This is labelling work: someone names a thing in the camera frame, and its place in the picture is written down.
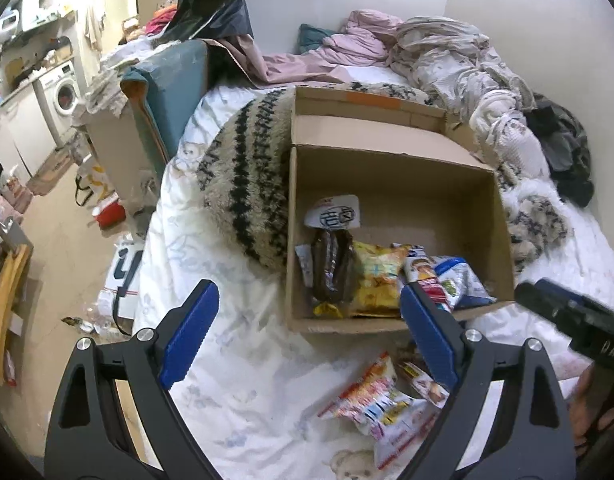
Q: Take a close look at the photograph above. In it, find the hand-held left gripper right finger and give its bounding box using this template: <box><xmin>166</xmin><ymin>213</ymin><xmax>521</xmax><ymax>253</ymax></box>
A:
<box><xmin>399</xmin><ymin>280</ymin><xmax>578</xmax><ymax>480</ymax></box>

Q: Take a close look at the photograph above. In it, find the white kitchen cabinet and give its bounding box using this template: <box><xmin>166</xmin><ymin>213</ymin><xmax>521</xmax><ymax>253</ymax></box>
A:
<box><xmin>0</xmin><ymin>87</ymin><xmax>58</xmax><ymax>181</ymax></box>

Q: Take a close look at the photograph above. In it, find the patterned floor mat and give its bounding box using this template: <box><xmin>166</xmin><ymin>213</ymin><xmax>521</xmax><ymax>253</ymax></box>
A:
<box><xmin>27</xmin><ymin>150</ymin><xmax>75</xmax><ymax>196</ymax></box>

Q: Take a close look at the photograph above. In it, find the dark clothing pile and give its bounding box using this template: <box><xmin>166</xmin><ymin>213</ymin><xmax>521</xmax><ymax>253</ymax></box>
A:
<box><xmin>524</xmin><ymin>92</ymin><xmax>595</xmax><ymax>208</ymax></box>

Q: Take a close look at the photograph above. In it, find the red clothing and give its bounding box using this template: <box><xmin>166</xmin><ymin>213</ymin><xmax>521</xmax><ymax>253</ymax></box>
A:
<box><xmin>147</xmin><ymin>4</ymin><xmax>180</xmax><ymax>36</ymax></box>

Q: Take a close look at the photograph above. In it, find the white range hood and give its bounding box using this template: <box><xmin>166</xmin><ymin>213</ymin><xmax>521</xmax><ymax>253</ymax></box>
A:
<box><xmin>17</xmin><ymin>0</ymin><xmax>62</xmax><ymax>23</ymax></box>

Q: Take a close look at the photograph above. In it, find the pink quilt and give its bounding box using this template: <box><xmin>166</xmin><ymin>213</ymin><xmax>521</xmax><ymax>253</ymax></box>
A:
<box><xmin>219</xmin><ymin>9</ymin><xmax>403</xmax><ymax>86</ymax></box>

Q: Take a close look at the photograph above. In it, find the wooden furniture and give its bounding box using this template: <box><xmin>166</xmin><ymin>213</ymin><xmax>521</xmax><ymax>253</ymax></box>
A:
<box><xmin>0</xmin><ymin>240</ymin><xmax>34</xmax><ymax>386</ymax></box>

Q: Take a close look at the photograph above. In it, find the crumpled beige duvet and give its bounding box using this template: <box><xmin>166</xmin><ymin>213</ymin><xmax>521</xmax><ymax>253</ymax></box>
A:
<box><xmin>389</xmin><ymin>15</ymin><xmax>550</xmax><ymax>181</ymax></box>

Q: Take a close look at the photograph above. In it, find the white bag with black strap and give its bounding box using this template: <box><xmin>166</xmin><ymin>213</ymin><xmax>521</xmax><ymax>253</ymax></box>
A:
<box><xmin>104</xmin><ymin>242</ymin><xmax>144</xmax><ymax>336</ymax></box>

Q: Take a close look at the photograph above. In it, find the white washing machine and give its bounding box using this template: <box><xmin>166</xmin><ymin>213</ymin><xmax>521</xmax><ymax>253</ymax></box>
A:
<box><xmin>34</xmin><ymin>60</ymin><xmax>88</xmax><ymax>136</ymax></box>

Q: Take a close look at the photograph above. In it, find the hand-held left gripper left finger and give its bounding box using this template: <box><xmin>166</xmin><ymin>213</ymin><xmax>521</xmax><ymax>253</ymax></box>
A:
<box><xmin>44</xmin><ymin>280</ymin><xmax>223</xmax><ymax>480</ymax></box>

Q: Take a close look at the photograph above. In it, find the brown meat snack packet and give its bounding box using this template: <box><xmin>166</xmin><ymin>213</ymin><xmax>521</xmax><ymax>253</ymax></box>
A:
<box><xmin>304</xmin><ymin>194</ymin><xmax>362</xmax><ymax>306</ymax></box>

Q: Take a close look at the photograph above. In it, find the yellow snack packet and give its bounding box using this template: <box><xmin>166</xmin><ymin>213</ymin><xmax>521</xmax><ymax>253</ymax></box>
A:
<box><xmin>349</xmin><ymin>241</ymin><xmax>410</xmax><ymax>318</ymax></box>

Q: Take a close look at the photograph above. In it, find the white bedside cabinet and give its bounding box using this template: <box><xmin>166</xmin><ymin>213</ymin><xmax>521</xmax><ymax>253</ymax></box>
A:
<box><xmin>84</xmin><ymin>105</ymin><xmax>160</xmax><ymax>216</ymax></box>

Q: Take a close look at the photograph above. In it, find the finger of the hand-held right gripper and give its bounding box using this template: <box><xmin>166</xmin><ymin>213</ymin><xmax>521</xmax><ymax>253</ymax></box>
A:
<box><xmin>516</xmin><ymin>282</ymin><xmax>603</xmax><ymax>343</ymax></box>
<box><xmin>534</xmin><ymin>279</ymin><xmax>614</xmax><ymax>313</ymax></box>

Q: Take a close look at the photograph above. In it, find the person's right hand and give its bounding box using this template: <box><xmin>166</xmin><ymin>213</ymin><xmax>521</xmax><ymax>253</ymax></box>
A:
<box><xmin>572</xmin><ymin>365</ymin><xmax>614</xmax><ymax>456</ymax></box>

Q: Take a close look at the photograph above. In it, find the hanging white towel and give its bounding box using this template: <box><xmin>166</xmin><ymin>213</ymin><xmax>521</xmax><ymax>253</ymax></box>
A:
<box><xmin>83</xmin><ymin>7</ymin><xmax>108</xmax><ymax>53</ymax></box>

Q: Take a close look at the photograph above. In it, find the blue and white snack bag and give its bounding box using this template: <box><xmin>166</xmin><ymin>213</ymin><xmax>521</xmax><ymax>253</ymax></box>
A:
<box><xmin>432</xmin><ymin>256</ymin><xmax>498</xmax><ymax>311</ymax></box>

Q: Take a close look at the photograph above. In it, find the large pink and white snack bag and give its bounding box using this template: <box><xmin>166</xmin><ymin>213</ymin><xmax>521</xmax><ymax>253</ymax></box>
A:
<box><xmin>318</xmin><ymin>351</ymin><xmax>444</xmax><ymax>472</ymax></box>

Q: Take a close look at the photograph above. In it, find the pile of white cloths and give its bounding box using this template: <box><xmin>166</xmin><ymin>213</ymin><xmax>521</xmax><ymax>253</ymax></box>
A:
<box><xmin>72</xmin><ymin>50</ymin><xmax>152</xmax><ymax>126</ymax></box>

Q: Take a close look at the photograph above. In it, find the fuzzy patterned blanket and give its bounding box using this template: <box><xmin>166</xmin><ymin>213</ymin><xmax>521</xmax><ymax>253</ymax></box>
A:
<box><xmin>197</xmin><ymin>82</ymin><xmax>573</xmax><ymax>273</ymax></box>

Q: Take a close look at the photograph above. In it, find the red box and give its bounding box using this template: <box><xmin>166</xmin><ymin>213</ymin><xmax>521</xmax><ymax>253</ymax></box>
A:
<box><xmin>94</xmin><ymin>197</ymin><xmax>126</xmax><ymax>230</ymax></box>

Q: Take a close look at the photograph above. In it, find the teal pillow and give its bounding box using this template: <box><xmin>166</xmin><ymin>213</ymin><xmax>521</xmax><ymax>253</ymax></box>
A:
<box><xmin>298</xmin><ymin>24</ymin><xmax>338</xmax><ymax>56</ymax></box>

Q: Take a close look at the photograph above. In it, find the cardboard box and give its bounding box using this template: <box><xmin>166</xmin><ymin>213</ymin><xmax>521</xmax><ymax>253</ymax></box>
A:
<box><xmin>286</xmin><ymin>85</ymin><xmax>518</xmax><ymax>335</ymax></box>

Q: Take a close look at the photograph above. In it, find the small cartoon print snack packet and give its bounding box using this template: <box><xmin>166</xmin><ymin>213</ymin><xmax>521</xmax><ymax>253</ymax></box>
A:
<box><xmin>394</xmin><ymin>359</ymin><xmax>450</xmax><ymax>409</ymax></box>

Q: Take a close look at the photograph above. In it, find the white and yellow tote bag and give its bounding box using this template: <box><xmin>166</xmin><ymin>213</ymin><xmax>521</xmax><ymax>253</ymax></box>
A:
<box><xmin>74</xmin><ymin>165</ymin><xmax>115</xmax><ymax>207</ymax></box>

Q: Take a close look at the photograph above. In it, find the white rice cracker bar packet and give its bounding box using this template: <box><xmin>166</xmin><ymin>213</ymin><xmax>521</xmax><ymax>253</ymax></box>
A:
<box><xmin>402</xmin><ymin>245</ymin><xmax>450</xmax><ymax>313</ymax></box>

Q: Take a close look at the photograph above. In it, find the teal chair cushion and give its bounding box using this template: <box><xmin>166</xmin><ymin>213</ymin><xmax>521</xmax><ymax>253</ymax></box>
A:
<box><xmin>119</xmin><ymin>39</ymin><xmax>210</xmax><ymax>161</ymax></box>

